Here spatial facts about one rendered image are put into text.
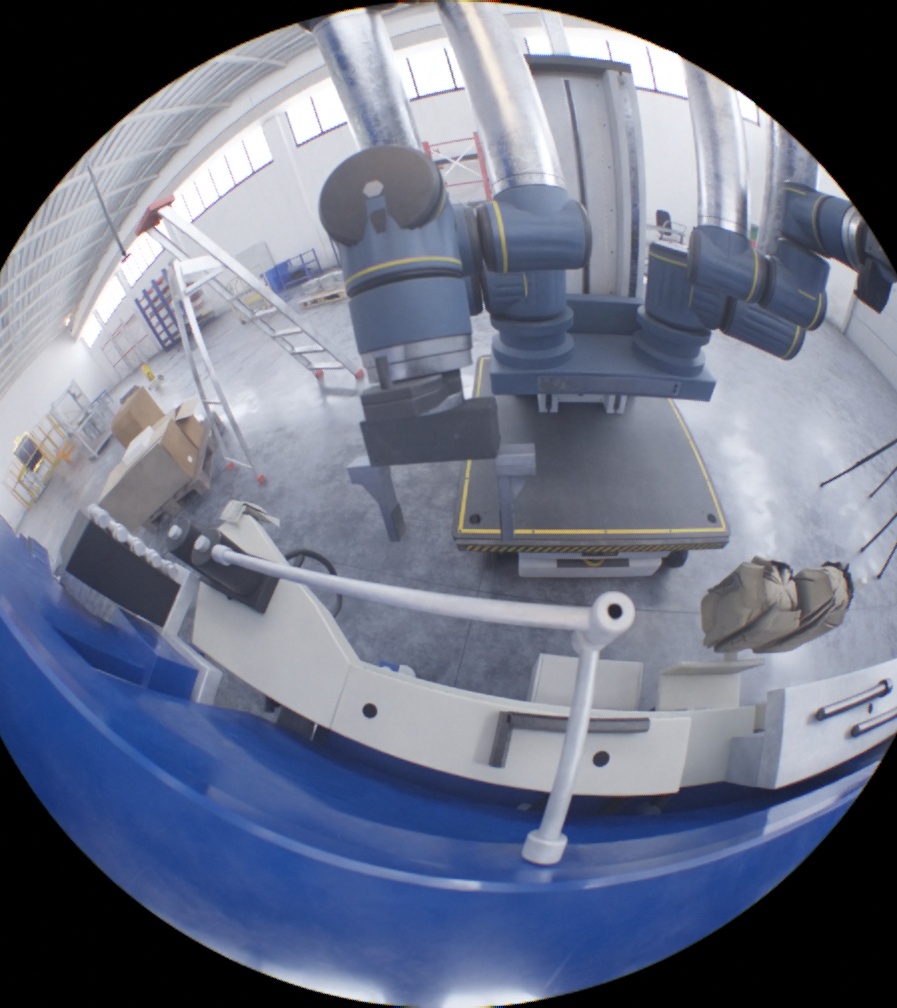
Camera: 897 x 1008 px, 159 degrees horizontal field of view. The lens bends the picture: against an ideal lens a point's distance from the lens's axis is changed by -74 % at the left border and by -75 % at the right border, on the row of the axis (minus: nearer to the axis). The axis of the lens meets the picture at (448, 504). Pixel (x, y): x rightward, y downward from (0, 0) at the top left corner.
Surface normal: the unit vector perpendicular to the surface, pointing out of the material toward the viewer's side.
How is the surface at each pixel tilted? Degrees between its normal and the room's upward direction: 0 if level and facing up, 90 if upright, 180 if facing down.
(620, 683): 0
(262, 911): 22
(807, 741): 0
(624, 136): 90
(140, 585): 90
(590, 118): 90
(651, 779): 0
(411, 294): 66
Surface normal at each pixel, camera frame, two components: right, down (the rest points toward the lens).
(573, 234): -0.07, 0.72
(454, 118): -0.25, 0.80
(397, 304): -0.07, 0.49
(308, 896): 0.18, -0.50
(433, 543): -0.19, -0.58
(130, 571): 0.95, 0.10
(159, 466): 0.55, 0.61
